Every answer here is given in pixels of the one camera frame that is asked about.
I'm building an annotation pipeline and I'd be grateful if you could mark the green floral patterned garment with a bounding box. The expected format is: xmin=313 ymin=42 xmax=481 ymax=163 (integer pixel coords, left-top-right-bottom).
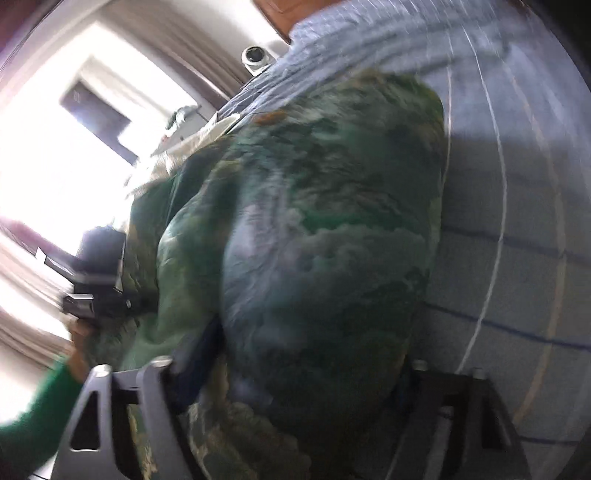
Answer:
xmin=86 ymin=71 xmax=446 ymax=479

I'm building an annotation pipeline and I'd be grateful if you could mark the green sleeved left forearm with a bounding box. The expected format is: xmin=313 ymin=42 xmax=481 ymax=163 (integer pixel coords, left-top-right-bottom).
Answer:
xmin=1 ymin=362 xmax=82 ymax=479

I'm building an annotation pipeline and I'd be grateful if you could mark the left hand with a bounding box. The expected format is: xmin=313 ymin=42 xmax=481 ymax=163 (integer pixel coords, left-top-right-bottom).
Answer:
xmin=65 ymin=319 xmax=95 ymax=384

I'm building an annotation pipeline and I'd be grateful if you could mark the brown wooden headboard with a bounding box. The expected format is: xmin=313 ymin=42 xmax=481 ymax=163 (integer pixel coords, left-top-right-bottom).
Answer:
xmin=252 ymin=0 xmax=341 ymax=44

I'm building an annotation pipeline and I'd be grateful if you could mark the blue checked bed cover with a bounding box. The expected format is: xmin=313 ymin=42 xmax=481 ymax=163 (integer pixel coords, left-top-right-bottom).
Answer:
xmin=221 ymin=1 xmax=590 ymax=479

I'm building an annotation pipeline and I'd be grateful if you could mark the white round camera device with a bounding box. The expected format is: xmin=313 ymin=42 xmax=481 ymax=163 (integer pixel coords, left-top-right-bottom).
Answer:
xmin=240 ymin=46 xmax=276 ymax=77

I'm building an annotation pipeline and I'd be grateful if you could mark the white side cabinet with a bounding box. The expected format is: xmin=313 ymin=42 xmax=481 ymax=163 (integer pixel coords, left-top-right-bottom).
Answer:
xmin=152 ymin=105 xmax=216 ymax=155

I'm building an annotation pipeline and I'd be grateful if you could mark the beige cloth on bed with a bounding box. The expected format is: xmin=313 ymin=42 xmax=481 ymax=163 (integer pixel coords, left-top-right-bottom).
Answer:
xmin=126 ymin=113 xmax=242 ymax=196

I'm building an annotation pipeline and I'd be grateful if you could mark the beige curtain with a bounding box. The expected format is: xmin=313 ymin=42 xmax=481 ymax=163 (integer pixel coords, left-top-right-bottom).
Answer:
xmin=100 ymin=1 xmax=250 ymax=109

